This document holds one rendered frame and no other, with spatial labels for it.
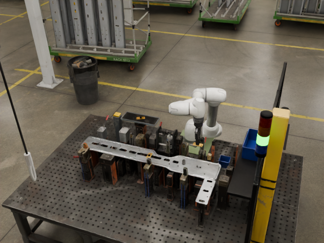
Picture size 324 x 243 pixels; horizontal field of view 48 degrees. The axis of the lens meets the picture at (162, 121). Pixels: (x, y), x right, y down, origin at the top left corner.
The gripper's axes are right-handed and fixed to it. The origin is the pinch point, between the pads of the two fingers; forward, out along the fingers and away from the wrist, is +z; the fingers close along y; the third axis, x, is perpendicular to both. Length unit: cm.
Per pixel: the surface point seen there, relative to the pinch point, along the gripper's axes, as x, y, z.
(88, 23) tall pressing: -332, -368, 55
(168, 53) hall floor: -191, -442, 132
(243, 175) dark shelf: 41.2, 1.3, 26.1
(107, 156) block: -81, 17, 26
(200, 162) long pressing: 1.3, -6.0, 29.1
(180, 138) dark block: -22.7, -19.8, 17.4
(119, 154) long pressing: -74, 7, 29
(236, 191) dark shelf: 40, 22, 26
